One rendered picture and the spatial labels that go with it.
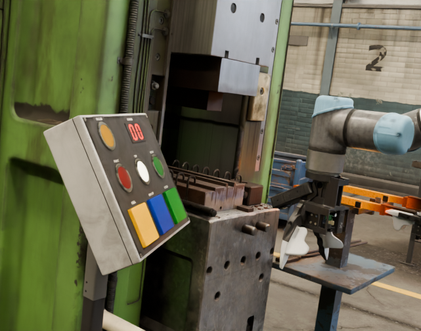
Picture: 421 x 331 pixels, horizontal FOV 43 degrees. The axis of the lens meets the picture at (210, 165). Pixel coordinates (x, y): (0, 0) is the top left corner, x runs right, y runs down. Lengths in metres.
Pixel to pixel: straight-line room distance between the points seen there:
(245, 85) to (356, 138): 0.65
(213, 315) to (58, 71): 0.84
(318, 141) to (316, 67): 8.64
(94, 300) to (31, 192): 0.61
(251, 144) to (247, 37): 0.49
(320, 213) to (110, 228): 0.41
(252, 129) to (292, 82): 7.94
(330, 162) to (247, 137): 0.88
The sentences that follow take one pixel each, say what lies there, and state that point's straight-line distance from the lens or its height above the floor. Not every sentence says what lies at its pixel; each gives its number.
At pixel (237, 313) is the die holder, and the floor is 0.59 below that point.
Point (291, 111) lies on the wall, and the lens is 9.83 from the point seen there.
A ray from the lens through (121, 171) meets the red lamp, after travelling 1.01.
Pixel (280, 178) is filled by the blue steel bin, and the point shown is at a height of 0.50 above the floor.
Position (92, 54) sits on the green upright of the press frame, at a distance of 1.42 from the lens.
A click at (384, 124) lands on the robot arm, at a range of 1.02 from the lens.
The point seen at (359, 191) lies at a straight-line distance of 2.06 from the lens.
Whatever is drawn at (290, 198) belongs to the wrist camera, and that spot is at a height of 1.07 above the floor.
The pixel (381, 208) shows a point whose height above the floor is 0.97.
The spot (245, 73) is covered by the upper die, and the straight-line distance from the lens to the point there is 1.62.
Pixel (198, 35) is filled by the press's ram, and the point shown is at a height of 1.42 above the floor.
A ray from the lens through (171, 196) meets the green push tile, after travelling 1.19.
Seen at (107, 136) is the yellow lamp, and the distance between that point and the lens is 1.02.
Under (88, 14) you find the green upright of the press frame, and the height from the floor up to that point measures 1.42.
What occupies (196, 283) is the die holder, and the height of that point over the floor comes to 0.72.
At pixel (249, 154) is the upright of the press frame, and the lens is 1.96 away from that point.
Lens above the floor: 1.27
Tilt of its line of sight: 8 degrees down
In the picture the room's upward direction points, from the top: 7 degrees clockwise
